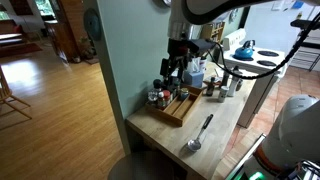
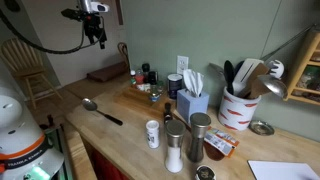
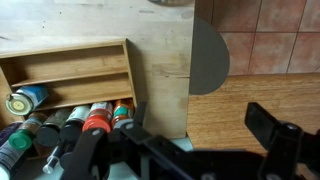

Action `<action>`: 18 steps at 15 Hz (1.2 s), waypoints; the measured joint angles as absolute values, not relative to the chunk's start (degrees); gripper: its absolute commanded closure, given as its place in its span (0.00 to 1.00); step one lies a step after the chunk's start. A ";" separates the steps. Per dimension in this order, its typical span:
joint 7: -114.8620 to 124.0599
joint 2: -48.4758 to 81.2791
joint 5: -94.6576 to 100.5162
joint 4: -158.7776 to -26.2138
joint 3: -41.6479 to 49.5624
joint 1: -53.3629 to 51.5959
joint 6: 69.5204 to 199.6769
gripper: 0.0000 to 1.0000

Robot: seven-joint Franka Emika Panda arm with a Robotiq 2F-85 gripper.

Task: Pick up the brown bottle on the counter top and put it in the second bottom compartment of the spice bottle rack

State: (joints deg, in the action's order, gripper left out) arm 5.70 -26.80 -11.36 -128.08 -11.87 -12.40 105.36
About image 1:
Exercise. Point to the wooden chair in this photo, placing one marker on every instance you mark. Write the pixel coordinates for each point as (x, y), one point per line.
(4, 91)

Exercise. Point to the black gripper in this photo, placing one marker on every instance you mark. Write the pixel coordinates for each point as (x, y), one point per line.
(178, 48)

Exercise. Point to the blue kettle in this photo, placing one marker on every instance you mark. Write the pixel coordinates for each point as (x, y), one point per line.
(244, 52)

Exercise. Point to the blue tissue box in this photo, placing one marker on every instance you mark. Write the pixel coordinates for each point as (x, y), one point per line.
(193, 79)

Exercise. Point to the round dark wall plate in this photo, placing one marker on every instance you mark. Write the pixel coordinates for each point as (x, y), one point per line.
(92, 24)

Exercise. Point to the blue labelled can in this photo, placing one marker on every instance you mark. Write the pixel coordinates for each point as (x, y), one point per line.
(175, 88)

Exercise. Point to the white cap orange spice bottle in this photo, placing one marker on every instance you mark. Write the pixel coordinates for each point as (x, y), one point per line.
(161, 101)

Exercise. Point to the black cap spice bottle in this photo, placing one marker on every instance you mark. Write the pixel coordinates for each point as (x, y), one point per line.
(157, 84)

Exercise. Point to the black stove burner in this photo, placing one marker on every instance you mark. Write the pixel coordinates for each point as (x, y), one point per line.
(268, 53)
(266, 63)

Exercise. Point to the white shaker jar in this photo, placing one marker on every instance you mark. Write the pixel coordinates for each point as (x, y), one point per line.
(223, 95)

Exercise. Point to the wooden organizer tray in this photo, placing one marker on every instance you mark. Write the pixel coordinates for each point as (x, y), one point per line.
(180, 110)

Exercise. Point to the brown wooden cabinet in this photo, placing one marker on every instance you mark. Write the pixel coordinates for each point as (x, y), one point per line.
(66, 33)

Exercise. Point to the brown glass bottle black cap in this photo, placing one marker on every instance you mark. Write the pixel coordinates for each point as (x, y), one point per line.
(210, 89)

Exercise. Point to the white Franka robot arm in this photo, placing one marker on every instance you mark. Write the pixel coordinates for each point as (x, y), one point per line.
(180, 13)

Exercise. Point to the dark textured grinder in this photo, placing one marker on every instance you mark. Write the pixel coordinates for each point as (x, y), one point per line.
(225, 80)

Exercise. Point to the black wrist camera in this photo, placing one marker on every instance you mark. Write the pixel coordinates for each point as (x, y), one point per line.
(203, 45)

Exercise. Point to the wooden wall spice rack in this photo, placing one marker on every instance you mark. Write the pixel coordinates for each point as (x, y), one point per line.
(216, 33)

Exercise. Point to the white refrigerator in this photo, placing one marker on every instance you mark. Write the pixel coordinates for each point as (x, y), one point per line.
(270, 23)

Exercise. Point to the clear glass bottle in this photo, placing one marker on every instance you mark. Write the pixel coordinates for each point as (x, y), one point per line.
(152, 97)

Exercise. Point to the white stove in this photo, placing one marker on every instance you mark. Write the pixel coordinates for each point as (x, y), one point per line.
(255, 65)

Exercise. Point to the red cap spice bottle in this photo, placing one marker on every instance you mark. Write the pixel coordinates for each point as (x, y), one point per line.
(167, 96)

